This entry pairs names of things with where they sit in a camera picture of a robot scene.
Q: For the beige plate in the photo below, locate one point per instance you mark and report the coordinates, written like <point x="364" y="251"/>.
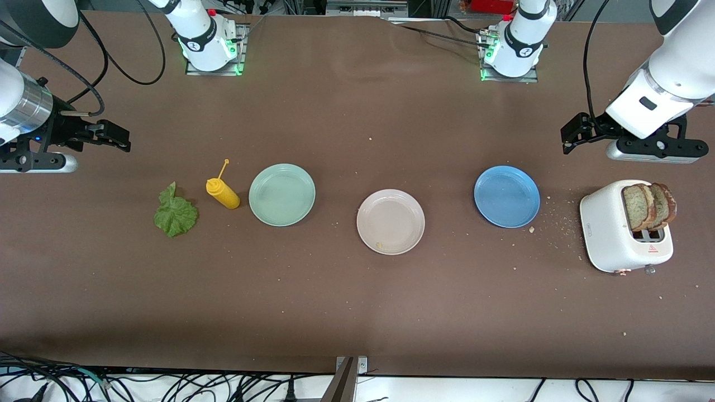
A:
<point x="391" y="222"/>

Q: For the blue plate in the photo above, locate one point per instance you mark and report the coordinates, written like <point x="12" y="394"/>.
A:
<point x="507" y="196"/>

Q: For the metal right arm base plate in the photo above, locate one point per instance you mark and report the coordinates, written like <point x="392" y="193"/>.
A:
<point x="242" y="50"/>

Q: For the metal table edge bracket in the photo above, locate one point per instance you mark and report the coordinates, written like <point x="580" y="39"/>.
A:
<point x="351" y="368"/>

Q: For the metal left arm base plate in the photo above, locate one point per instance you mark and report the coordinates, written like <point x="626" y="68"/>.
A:
<point x="530" y="79"/>

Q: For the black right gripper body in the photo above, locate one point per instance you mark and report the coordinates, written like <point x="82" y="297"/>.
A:
<point x="60" y="131"/>

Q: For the green lettuce leaf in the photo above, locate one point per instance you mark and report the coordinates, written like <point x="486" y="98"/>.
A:
<point x="176" y="215"/>

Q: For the brown bread slice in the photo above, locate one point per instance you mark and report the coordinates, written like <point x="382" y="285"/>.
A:
<point x="635" y="206"/>
<point x="666" y="204"/>

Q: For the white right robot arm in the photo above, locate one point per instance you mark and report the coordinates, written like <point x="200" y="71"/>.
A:
<point x="204" y="39"/>

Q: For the grey metal frame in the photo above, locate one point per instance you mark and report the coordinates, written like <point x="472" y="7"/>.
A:
<point x="363" y="8"/>

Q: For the yellow squeeze bottle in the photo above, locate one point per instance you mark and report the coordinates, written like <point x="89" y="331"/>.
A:
<point x="224" y="195"/>

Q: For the black power plug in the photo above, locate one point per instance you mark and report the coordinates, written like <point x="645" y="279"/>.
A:
<point x="290" y="393"/>

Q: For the light green plate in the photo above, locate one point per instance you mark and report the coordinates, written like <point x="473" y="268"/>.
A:
<point x="282" y="195"/>

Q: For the white toaster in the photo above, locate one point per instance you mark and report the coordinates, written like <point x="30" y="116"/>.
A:
<point x="609" y="234"/>

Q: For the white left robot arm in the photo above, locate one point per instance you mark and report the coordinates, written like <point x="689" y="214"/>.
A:
<point x="522" y="39"/>

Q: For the red box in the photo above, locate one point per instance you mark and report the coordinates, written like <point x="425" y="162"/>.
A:
<point x="491" y="5"/>

